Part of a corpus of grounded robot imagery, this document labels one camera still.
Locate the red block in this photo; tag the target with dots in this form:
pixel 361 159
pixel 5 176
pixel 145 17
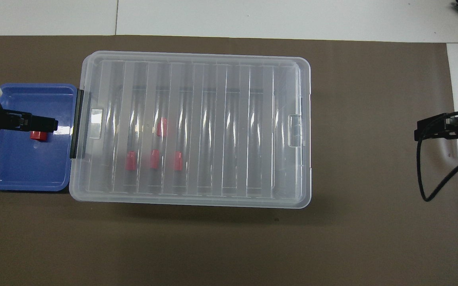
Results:
pixel 162 127
pixel 178 161
pixel 38 136
pixel 155 159
pixel 131 161

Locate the clear plastic box lid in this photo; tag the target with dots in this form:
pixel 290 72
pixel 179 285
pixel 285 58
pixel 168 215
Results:
pixel 233 139

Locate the blue plastic tray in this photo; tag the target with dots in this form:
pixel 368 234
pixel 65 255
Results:
pixel 14 171

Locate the clear plastic storage box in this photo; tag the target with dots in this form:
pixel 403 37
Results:
pixel 253 174

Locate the brown table mat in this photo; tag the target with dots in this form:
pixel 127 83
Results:
pixel 213 246

